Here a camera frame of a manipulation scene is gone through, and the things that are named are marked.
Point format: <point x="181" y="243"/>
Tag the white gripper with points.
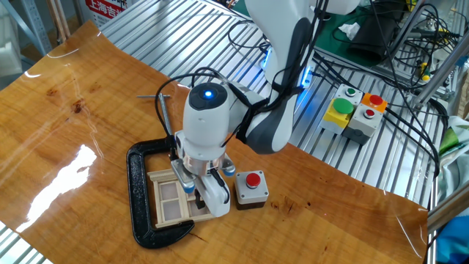
<point x="216" y="201"/>

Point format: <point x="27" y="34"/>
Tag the small wooden sliding sash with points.
<point x="192" y="210"/>

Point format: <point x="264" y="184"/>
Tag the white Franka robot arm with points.
<point x="205" y="121"/>

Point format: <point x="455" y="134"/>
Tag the grey box red push-button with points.
<point x="243" y="192"/>

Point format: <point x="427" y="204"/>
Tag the black iron C-clamp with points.
<point x="136" y="187"/>

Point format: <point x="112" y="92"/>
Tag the glossy wood-grain mat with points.
<point x="73" y="110"/>

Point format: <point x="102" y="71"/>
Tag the yellow box green mushroom button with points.
<point x="337" y="115"/>

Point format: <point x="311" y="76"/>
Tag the grey box small red button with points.
<point x="362" y="124"/>

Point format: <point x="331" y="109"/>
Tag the white box small green button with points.
<point x="351" y="91"/>

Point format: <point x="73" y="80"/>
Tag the orange box red button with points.
<point x="375" y="99"/>

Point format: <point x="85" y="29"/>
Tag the green bench mat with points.
<point x="329" y="40"/>

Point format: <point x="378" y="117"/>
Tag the red and white printed box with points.
<point x="106" y="11"/>

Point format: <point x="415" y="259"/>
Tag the bundle of wooden sticks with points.
<point x="60" y="22"/>

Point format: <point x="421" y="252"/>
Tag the crumpled white paper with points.
<point x="350" y="31"/>

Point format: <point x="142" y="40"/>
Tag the black pouch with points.
<point x="373" y="36"/>

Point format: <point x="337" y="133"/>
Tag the blue-grey shelf upright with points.
<point x="34" y="25"/>

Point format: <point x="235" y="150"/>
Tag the aluminium profile bar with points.
<point x="448" y="210"/>

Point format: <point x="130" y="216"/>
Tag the blue fabric item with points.
<point x="454" y="242"/>

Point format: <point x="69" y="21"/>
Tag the green and white cloth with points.
<point x="456" y="161"/>

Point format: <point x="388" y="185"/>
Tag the miniature wooden window frame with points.
<point x="172" y="218"/>

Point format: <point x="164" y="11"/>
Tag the silver wrist mount blue caps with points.
<point x="180" y="172"/>

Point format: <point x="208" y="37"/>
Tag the slanted aluminium frame post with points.
<point x="439" y="71"/>

